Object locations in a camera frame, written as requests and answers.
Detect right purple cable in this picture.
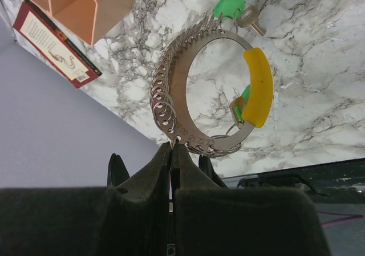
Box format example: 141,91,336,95
319,210,365,228

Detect peach desk organizer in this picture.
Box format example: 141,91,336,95
31,0,134,46

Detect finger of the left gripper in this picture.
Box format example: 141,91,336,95
198,155,227,188
107,153,130,186

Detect green tag key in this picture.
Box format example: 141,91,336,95
229,84,251,128
213,0,266,36

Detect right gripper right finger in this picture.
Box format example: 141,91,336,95
171,144,331,255

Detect metal keyring with yellow grip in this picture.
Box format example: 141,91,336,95
150,18,274,157

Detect red book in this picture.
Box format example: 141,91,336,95
13,0,102,88

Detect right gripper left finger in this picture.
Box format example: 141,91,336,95
1,143,170,255

